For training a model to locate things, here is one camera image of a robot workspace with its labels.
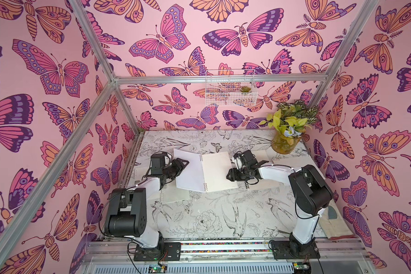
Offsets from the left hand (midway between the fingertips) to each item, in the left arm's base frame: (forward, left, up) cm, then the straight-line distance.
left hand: (189, 163), depth 92 cm
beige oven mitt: (-28, -71, -11) cm, 77 cm away
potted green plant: (+16, -53, +15) cm, 58 cm away
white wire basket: (+35, -24, +24) cm, 49 cm away
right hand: (-3, -24, -8) cm, 25 cm away
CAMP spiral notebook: (0, -9, -10) cm, 13 cm away
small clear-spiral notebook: (-13, +10, -9) cm, 19 cm away
